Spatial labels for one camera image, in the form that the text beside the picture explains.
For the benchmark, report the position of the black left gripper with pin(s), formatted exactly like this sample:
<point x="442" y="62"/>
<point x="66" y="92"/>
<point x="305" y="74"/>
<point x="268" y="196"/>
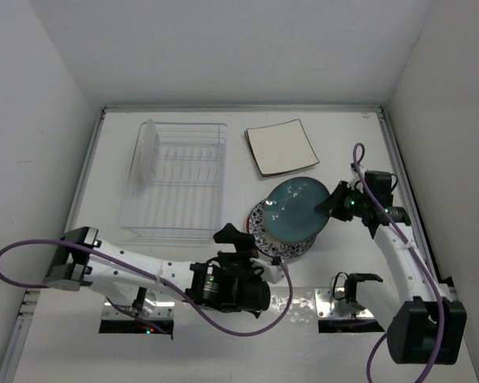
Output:
<point x="243" y="242"/>

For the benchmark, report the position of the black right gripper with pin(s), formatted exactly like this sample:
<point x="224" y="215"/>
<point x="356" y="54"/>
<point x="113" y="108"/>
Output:
<point x="331" y="205"/>

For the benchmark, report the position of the blue white floral plate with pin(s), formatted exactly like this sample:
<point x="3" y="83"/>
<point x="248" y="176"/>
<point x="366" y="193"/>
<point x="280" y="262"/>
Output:
<point x="287" y="247"/>

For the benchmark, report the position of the red teal floral plate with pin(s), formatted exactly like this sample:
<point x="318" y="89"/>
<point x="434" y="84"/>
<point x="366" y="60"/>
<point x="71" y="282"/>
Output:
<point x="254" y="227"/>

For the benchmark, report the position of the teal blossom plate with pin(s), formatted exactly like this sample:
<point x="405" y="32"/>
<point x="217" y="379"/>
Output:
<point x="289" y="210"/>

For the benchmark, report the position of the square cream plate black rim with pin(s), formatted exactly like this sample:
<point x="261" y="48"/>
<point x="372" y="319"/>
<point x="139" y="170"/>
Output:
<point x="282" y="148"/>

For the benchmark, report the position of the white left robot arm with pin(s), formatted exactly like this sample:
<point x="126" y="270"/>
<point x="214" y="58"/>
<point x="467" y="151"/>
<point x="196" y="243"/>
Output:
<point x="87" y="261"/>

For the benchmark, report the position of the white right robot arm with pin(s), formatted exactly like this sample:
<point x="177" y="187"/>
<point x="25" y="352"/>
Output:
<point x="420" y="322"/>

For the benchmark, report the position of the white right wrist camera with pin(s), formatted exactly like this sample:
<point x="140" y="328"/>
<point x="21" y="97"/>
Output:
<point x="358" y="173"/>

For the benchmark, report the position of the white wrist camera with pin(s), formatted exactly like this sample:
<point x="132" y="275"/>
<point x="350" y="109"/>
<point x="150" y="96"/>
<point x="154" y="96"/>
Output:
<point x="358" y="173"/>
<point x="273" y="271"/>

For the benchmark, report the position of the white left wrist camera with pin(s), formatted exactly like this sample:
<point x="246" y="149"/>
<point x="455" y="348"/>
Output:
<point x="273" y="271"/>

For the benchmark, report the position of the clear wire dish rack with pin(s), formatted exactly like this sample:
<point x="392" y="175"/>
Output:
<point x="176" y="180"/>

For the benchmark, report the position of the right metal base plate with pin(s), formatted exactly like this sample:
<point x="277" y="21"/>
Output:
<point x="331" y="305"/>

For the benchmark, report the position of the aluminium table frame rail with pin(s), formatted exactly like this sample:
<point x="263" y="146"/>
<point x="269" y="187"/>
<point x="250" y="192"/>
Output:
<point x="64" y="344"/>

